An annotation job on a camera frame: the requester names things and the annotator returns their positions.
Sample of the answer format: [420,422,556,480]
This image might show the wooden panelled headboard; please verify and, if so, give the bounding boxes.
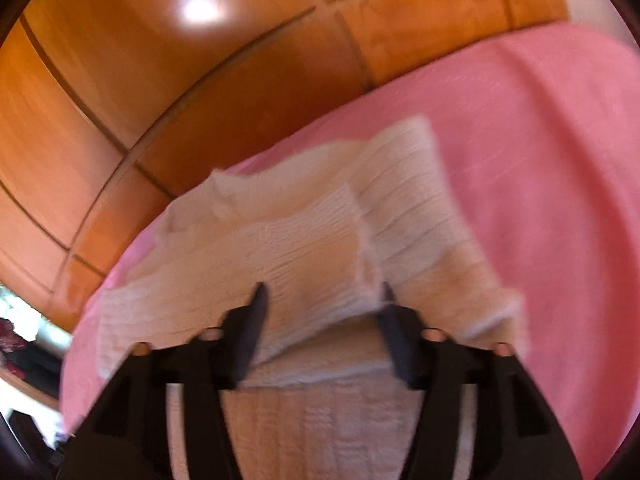
[1,0,567,330]

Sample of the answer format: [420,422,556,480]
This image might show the cream knitted sweater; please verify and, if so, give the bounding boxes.
[96,117,527,479]

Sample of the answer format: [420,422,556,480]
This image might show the pink bedspread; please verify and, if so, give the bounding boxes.
[61,24,639,479]

